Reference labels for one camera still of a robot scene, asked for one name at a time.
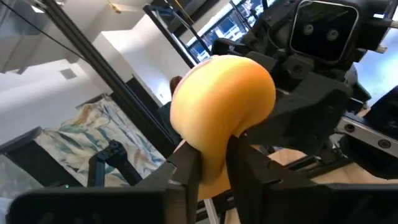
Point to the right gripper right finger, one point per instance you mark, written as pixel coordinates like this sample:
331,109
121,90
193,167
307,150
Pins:
248,174

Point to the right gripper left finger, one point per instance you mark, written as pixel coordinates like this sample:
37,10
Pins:
183,174

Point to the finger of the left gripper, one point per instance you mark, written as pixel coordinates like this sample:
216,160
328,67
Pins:
387,115
304,118

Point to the yellow iced donut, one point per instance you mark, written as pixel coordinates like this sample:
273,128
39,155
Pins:
217,109

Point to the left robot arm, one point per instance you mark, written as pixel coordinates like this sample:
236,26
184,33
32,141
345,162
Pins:
227,46

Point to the black background robot arm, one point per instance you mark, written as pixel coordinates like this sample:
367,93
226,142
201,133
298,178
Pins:
116,155

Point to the black framed window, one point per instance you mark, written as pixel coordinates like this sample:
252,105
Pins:
224,28

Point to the leaf patterned curtain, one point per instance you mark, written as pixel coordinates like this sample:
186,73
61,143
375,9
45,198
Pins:
93,130

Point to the black partition panel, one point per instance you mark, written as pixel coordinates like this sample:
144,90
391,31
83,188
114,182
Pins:
37,168

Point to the grey air vent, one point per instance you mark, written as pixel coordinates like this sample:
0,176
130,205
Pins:
68,74

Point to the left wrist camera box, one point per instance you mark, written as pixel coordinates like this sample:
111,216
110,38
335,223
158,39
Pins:
323,31

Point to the black frame post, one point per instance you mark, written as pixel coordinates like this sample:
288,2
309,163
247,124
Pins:
140,121

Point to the black frame bar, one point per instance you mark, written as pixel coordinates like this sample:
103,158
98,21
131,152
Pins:
168,34

